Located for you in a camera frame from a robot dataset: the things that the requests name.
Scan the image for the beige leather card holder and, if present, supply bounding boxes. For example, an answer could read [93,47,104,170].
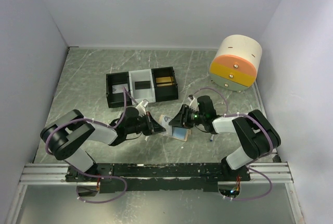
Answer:
[161,127,191,142]

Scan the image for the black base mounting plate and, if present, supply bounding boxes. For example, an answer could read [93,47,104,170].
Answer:
[65,163,250,193]

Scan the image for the gold card in bin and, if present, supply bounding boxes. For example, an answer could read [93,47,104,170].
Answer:
[155,77,174,87]

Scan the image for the black left tray bin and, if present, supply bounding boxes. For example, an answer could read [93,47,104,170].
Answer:
[106,72,131,108]

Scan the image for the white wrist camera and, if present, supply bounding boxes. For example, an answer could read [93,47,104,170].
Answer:
[188,95,198,110]
[135,99,149,116]

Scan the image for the white card in bin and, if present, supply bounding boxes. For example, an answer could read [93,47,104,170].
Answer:
[112,84,129,94]

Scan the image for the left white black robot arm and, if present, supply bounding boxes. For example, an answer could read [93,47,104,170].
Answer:
[40,107,166,182]

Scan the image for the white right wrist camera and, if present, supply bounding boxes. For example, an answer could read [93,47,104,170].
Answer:
[188,95,198,110]

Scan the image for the black right tray bin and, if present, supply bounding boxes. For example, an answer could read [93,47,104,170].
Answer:
[151,67,178,102]

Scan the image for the cream round drawer cabinet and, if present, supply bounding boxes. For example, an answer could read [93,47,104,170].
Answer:
[209,34,263,91]

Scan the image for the black tray bin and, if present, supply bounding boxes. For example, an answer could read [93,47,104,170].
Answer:
[151,67,178,102]
[106,72,131,108]

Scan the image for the black card in bin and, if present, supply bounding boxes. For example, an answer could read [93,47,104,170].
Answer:
[134,81,151,90]

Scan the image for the white middle tray bin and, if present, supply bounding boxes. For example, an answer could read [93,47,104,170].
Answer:
[129,69,156,103]

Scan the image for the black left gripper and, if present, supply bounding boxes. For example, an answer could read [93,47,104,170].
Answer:
[126,111,166,136]

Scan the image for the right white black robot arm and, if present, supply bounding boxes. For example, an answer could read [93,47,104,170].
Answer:
[168,95,281,181]

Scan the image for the silver VIP card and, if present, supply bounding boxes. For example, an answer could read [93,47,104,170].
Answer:
[159,115,173,129]

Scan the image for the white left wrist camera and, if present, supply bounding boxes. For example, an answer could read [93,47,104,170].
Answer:
[135,99,149,116]

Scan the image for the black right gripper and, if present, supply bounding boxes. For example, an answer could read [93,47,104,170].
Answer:
[169,104,206,129]

